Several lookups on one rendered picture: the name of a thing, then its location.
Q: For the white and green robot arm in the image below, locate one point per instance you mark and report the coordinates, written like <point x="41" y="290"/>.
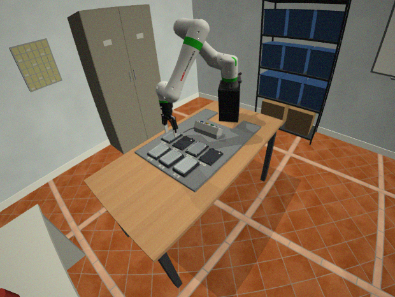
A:
<point x="194" y="33"/>

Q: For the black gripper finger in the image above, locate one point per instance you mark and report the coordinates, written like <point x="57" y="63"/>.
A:
<point x="173" y="124"/>
<point x="164" y="121"/>

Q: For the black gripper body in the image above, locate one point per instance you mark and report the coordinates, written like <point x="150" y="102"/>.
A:
<point x="167" y="113"/>

